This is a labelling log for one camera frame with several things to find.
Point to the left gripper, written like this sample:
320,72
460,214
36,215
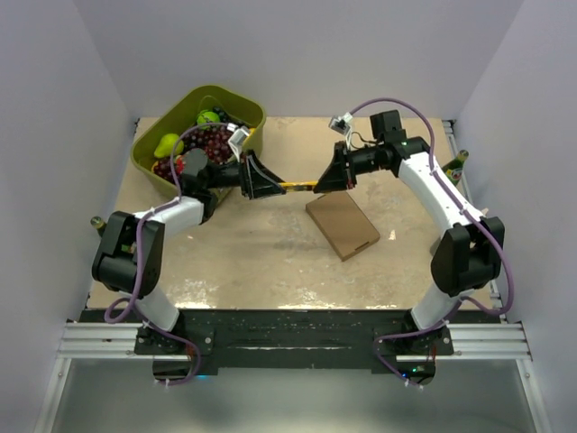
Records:
251,188

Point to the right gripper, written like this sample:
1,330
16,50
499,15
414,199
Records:
338,175

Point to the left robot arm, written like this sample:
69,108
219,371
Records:
129,257

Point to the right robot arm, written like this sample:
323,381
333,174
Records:
470,253

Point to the brown cardboard express box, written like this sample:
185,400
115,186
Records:
343,224

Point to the red grape bunch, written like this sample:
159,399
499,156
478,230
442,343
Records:
213,141

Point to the dark blue grape bunch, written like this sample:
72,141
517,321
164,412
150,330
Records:
224,117

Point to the green apple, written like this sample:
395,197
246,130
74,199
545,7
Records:
206,117

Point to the red dragon fruit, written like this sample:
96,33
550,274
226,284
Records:
179,164

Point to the small dark grape bunch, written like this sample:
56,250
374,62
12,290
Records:
163,168

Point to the green pear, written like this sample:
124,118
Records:
168,144

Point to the olive green plastic basket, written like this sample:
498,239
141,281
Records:
181,120

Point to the green glass bottle right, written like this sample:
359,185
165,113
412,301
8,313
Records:
453,169

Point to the green glass bottle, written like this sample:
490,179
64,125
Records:
99,224
453,169

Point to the green glass bottle left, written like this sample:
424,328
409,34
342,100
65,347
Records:
99,224

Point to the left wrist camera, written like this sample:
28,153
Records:
237,139

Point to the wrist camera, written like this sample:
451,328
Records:
343,125
237,139

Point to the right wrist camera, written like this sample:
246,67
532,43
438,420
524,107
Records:
343,125

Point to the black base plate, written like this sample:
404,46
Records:
374,340

